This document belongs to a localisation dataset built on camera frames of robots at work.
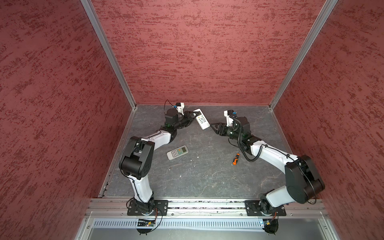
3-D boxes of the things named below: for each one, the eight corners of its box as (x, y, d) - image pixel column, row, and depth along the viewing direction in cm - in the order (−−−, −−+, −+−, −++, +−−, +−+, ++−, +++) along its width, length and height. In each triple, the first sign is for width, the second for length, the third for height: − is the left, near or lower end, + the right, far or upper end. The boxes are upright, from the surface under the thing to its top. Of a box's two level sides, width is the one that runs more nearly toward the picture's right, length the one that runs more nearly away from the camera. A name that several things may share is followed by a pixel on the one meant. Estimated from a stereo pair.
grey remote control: (168, 160, 93) (168, 159, 91) (166, 154, 96) (165, 152, 94) (188, 152, 97) (188, 150, 95) (186, 145, 100) (185, 144, 98)
